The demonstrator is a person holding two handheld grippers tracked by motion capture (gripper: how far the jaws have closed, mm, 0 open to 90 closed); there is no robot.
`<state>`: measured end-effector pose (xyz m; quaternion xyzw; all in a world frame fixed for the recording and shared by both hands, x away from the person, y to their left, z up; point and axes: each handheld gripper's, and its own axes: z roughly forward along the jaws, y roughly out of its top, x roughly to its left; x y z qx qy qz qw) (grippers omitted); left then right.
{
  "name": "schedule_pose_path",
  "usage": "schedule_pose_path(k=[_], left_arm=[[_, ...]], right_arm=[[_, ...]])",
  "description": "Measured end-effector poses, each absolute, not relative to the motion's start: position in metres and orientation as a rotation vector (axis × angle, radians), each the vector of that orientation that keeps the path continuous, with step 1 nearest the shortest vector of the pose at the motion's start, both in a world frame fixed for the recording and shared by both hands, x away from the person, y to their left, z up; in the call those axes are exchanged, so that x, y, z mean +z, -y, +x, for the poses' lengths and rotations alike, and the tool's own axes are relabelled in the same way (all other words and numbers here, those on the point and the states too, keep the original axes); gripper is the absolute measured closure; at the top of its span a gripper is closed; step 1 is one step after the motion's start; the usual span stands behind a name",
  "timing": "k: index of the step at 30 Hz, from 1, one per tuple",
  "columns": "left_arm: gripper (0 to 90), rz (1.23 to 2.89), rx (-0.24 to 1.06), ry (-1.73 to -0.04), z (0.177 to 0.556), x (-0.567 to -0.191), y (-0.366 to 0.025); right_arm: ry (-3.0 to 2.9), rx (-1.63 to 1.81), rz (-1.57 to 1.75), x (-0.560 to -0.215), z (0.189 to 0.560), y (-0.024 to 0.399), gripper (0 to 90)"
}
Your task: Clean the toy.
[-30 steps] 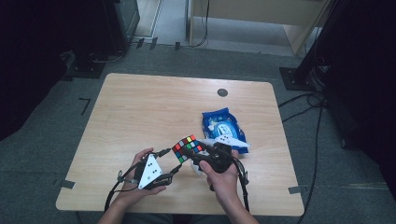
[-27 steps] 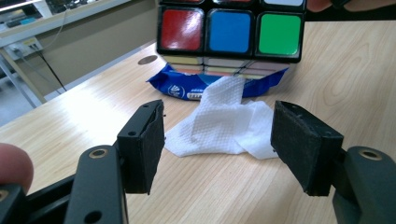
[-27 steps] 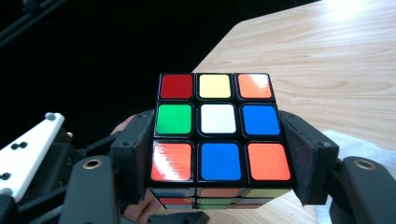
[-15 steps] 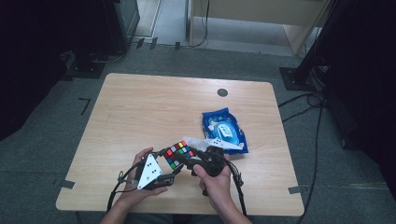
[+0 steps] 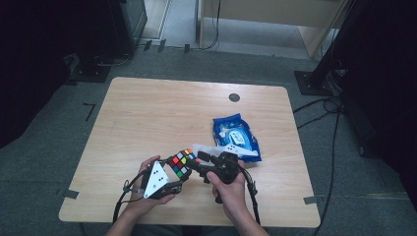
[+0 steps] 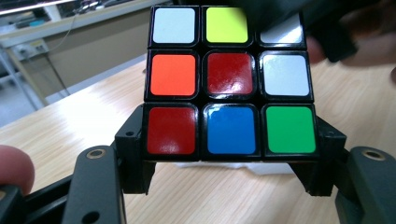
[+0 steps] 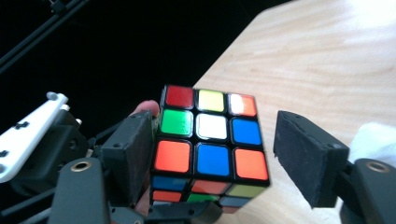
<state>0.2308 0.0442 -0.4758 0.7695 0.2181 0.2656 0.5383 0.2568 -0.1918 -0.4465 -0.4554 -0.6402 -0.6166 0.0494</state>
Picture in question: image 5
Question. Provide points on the black round table grommet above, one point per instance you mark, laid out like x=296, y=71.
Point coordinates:
x=234, y=97

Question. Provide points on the dark cabinet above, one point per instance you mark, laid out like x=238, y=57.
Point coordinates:
x=111, y=29

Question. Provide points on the grey tape piece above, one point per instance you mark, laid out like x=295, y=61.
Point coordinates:
x=310, y=200
x=70, y=194

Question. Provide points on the multicoloured puzzle cube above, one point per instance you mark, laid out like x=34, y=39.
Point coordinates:
x=183, y=162

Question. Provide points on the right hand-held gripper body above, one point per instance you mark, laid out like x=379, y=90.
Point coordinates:
x=226, y=168

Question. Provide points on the dark curtain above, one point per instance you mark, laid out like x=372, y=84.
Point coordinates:
x=387, y=98
x=29, y=65

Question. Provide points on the black metal stand with base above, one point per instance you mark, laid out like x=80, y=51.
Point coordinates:
x=314, y=82

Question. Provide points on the black floor tape strip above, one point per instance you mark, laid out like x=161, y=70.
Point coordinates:
x=187, y=48

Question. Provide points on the light wooden cabinet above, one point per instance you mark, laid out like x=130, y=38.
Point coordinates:
x=262, y=11

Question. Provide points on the person's right hand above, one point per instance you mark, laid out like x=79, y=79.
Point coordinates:
x=231, y=200

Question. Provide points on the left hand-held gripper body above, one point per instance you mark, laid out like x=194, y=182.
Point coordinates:
x=155, y=180

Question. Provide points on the black flat base plate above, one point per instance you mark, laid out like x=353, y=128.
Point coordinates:
x=90, y=74

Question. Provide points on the person's left hand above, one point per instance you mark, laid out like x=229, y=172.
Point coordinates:
x=141, y=206

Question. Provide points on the blue wet wipes pack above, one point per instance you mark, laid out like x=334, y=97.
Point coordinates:
x=236, y=132

